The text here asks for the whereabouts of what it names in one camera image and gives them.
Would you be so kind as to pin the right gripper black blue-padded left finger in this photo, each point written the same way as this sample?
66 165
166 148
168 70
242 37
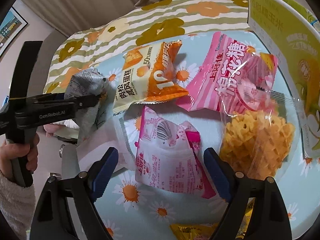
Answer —
52 218

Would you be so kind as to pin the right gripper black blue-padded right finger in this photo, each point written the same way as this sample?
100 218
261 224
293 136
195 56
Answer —
269 219

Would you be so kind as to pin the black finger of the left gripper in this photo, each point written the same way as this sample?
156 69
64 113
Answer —
83 102

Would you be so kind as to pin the silver grey snack bag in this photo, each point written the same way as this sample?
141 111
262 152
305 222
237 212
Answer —
89 90

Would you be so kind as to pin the orange white cake snack bag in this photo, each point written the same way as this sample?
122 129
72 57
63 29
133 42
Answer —
148 76

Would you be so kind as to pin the yellow candy bag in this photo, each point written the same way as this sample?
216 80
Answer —
204 231

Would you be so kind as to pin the clear bag of yellow crisps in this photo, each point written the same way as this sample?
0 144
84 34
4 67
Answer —
260 126

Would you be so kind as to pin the pink white candy bag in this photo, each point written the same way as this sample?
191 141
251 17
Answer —
168 156

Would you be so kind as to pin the pink marshmallow bag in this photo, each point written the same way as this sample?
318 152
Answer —
225 75

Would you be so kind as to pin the fuzzy grey sleeve forearm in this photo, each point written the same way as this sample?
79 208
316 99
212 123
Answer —
18 206

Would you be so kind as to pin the person's left hand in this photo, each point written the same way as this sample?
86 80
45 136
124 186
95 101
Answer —
13 151

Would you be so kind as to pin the light blue daisy cloth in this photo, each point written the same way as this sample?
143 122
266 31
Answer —
133 210

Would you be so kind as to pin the framed townscape picture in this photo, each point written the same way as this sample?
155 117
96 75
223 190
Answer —
11 26

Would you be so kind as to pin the green cardboard box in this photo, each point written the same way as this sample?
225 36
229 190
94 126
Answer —
285 28

